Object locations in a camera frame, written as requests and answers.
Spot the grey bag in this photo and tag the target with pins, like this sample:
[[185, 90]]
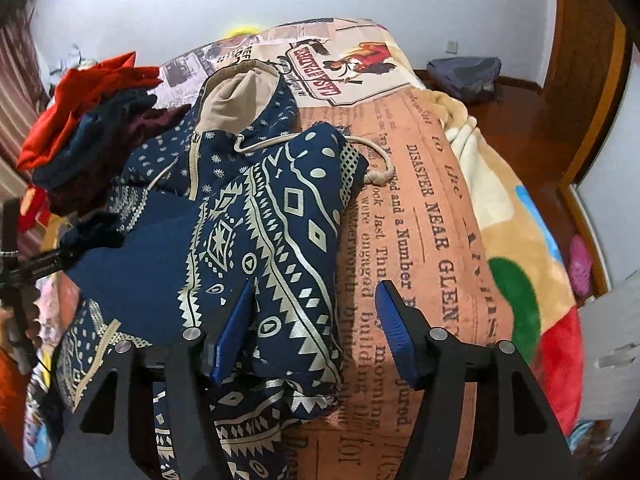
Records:
[[465, 77]]

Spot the maroon folded garment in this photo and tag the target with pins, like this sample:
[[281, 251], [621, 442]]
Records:
[[145, 122]]

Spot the colourful plush blanket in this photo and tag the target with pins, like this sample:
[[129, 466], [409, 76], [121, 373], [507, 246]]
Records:
[[515, 280]]

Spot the dark blue folded garment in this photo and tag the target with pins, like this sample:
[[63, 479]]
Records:
[[95, 130]]

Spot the orange cloth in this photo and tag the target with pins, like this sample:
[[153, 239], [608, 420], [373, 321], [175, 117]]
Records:
[[12, 385]]

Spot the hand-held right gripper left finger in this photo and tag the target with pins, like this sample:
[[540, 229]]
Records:
[[235, 330]]

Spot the red folded garment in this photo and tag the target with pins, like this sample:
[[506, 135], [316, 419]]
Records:
[[75, 95]]

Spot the striped pink curtain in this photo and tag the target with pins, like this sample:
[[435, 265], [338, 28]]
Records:
[[15, 100]]

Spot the yellow curved cushion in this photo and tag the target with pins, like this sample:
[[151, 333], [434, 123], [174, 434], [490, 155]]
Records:
[[240, 30]]

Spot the pink slipper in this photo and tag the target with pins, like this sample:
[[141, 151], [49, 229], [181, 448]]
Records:
[[580, 265]]

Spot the navy patterned hoodie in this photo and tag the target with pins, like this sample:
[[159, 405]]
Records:
[[280, 210]]

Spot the white wall socket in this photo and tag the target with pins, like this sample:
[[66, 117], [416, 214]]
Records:
[[451, 46]]

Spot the red plush toy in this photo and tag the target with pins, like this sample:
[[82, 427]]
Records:
[[35, 205]]

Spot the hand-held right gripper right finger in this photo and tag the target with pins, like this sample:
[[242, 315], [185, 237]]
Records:
[[395, 330]]

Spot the wooden door frame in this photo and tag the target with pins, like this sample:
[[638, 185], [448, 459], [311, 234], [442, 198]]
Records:
[[585, 60]]

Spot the newspaper print bed sheet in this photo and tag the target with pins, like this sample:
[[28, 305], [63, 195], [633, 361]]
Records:
[[425, 240]]

